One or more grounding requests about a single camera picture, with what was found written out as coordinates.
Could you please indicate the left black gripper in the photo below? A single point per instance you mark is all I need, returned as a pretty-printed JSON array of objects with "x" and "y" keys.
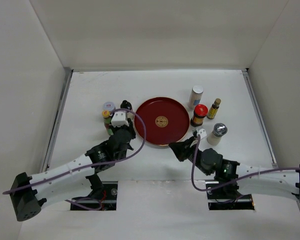
[{"x": 130, "y": 128}]

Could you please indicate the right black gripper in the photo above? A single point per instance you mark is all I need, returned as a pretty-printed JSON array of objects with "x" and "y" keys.
[{"x": 182, "y": 148}]

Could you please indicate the yellow cap chili sauce bottle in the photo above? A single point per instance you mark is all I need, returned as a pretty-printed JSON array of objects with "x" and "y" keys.
[{"x": 106, "y": 118}]

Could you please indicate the black cap white-powder bottle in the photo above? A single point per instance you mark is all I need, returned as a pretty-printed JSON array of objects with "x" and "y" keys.
[{"x": 127, "y": 105}]

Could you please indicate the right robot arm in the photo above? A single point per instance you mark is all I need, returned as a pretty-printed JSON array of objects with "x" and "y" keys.
[{"x": 237, "y": 179}]

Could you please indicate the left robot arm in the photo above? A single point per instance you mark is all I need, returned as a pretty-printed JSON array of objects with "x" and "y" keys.
[{"x": 75, "y": 179}]

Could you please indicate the grey lid paste jar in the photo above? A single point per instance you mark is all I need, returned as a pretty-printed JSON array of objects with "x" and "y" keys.
[{"x": 109, "y": 106}]

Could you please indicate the red round tray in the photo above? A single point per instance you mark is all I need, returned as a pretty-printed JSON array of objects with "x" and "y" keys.
[{"x": 162, "y": 121}]

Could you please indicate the silver top salt shaker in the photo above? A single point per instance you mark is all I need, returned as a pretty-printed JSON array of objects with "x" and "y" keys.
[{"x": 219, "y": 130}]

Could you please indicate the red lid sauce jar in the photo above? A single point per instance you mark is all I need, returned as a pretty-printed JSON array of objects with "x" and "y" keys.
[{"x": 199, "y": 113}]

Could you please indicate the small brown yellow-label bottle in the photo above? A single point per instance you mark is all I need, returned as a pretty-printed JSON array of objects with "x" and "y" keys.
[{"x": 214, "y": 109}]

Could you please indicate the white cylinder spice shaker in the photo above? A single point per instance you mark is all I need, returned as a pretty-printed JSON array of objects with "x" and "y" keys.
[{"x": 195, "y": 96}]

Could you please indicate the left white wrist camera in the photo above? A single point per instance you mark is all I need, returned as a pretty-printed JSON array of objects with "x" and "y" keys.
[{"x": 119, "y": 119}]

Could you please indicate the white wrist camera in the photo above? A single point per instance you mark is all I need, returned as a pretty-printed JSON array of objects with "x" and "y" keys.
[
  {"x": 199, "y": 132},
  {"x": 119, "y": 119}
]

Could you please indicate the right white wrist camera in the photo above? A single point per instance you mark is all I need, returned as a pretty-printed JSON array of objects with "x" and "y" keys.
[{"x": 199, "y": 132}]

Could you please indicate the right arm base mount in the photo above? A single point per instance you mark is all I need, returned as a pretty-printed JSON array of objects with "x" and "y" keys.
[{"x": 228, "y": 198}]

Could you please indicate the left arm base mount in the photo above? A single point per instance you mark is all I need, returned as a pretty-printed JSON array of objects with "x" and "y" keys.
[{"x": 103, "y": 196}]

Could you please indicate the left aluminium frame rail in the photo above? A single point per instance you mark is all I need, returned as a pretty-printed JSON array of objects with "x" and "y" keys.
[{"x": 45, "y": 163}]

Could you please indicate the aluminium frame rail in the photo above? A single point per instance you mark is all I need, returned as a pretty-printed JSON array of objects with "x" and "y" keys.
[
  {"x": 259, "y": 117},
  {"x": 45, "y": 163}
]

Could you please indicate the right aluminium frame rail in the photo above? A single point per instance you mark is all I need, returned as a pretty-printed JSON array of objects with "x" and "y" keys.
[{"x": 259, "y": 117}]

